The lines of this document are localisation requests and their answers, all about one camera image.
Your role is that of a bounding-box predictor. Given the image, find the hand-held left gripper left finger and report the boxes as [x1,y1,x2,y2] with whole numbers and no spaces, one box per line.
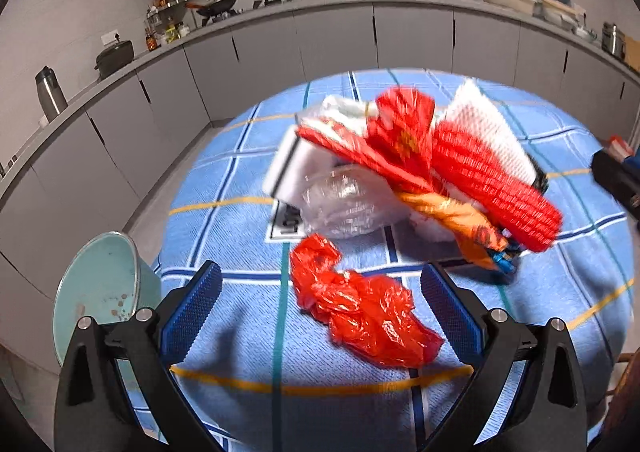
[54,260,224,452]

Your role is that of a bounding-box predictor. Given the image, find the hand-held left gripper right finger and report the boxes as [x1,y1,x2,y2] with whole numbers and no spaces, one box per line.
[420,261,591,452]

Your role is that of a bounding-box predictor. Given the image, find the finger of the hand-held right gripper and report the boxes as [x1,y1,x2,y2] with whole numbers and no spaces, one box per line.
[590,148,640,233]

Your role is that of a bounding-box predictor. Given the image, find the blue snack wrapper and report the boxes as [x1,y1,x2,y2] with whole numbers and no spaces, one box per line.
[487,232,521,275]

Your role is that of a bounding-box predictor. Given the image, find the red plastic bag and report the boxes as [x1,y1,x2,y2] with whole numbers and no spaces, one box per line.
[290,233,445,369]

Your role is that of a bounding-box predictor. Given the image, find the light green trash bin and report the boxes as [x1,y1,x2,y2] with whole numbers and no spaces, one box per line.
[52,231,163,368]

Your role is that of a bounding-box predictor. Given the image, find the orange snack wrapper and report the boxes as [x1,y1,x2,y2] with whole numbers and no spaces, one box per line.
[400,192,506,267]

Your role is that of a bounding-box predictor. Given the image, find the white black printed card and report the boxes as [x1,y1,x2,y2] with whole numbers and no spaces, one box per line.
[265,202,307,243]

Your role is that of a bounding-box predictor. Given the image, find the white paper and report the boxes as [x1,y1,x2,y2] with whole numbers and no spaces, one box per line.
[445,79,536,183]

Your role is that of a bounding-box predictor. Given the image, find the clear plastic wrapper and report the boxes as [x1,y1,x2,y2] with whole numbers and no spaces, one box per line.
[300,167,401,239]

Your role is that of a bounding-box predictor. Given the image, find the white cardboard box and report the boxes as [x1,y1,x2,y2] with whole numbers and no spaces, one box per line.
[262,124,351,205]

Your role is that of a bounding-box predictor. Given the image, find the red wrapper with yellow print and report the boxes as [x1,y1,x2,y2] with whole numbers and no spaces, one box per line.
[297,86,436,193]

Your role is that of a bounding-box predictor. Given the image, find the steel pot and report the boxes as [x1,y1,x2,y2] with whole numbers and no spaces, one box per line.
[601,22,627,57]

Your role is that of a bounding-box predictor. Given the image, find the blue checked tablecloth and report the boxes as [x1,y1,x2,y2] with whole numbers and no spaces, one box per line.
[122,69,636,452]

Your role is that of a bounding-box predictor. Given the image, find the wooden chair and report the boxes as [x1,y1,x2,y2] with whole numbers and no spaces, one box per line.
[605,352,640,433]

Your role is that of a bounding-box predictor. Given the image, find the steel thermos jug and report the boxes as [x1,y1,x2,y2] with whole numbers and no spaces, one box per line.
[35,66,68,123]

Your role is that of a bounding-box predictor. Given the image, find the black cooking pot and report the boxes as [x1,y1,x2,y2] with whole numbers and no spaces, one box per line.
[95,39,135,80]

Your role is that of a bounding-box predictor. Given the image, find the spice rack with bottles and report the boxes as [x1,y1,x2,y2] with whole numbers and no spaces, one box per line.
[145,0,191,50]

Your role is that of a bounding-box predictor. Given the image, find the grey kitchen cabinets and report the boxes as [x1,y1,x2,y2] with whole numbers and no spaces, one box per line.
[0,0,640,383]

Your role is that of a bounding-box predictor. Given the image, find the black wok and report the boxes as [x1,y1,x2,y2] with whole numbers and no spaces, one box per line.
[185,0,238,17]

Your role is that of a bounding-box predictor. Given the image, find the gas stove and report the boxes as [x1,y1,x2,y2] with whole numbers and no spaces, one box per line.
[200,0,293,27]

